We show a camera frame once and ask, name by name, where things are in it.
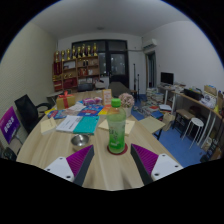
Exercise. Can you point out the flat round red coaster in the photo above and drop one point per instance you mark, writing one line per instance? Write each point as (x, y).
(126, 150)

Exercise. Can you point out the white wall air conditioner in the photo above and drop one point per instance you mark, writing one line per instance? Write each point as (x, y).
(150, 44)

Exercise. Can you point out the black computer monitor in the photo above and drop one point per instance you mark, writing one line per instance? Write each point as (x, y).
(167, 78)

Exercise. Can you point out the small metal cup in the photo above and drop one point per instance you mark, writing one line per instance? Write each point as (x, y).
(80, 141)

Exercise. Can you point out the black round bag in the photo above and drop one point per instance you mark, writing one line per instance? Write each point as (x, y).
(8, 154)

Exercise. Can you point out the white round stool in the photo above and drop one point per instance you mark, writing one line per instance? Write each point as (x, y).
(196, 122)

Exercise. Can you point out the teal book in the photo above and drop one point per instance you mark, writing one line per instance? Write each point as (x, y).
(86, 125)

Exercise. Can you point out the purple sign board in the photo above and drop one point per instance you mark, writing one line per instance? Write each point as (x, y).
(9, 124)

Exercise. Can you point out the orange book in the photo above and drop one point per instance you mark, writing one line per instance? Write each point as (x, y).
(103, 111)

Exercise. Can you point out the white printed booklet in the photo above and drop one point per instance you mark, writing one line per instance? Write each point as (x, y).
(68, 124)

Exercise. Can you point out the orange standing card box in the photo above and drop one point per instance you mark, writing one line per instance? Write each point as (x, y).
(106, 96)

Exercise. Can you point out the green tea drink bottle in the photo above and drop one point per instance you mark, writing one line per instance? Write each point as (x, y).
(116, 130)

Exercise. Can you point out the wooden shelf unit with trophies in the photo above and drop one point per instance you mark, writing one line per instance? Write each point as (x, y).
(76, 71)

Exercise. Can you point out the thick beige book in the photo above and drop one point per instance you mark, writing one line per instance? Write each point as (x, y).
(48, 126)

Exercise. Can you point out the yellow gift box red ribbon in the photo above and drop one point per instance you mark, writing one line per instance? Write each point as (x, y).
(70, 101)

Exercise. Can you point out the wooden side desk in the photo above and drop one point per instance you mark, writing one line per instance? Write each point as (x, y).
(206, 110)

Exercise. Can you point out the blue printed book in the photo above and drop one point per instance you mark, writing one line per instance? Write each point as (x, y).
(90, 110)
(56, 114)

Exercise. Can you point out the pink flowers in white pot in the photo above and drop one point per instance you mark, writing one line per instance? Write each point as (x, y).
(126, 100)

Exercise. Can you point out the brown wooden stool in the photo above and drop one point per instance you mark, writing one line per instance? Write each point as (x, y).
(183, 114)

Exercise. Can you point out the white paper stack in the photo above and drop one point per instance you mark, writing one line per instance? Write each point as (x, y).
(76, 107)

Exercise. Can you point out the black framed window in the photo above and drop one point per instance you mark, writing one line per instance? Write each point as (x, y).
(116, 63)

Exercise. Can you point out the grey padded chair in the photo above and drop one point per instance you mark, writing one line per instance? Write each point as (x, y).
(118, 89)

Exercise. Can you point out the pile of books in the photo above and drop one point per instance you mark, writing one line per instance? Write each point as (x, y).
(155, 100)

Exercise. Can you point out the black mesh office chair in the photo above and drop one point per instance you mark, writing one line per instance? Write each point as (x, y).
(25, 110)

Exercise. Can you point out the small round white table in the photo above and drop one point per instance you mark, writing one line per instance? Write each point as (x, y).
(55, 94)

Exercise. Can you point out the light wooden stool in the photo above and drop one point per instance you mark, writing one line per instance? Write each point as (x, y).
(151, 124)

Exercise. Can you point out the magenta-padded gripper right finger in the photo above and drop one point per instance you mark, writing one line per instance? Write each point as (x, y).
(163, 166)

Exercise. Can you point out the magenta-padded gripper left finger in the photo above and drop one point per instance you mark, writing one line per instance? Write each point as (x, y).
(63, 168)

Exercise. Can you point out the pink box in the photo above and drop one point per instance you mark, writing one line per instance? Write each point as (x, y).
(91, 101)

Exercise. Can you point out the flat cream notebook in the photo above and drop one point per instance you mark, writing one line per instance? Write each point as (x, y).
(130, 126)

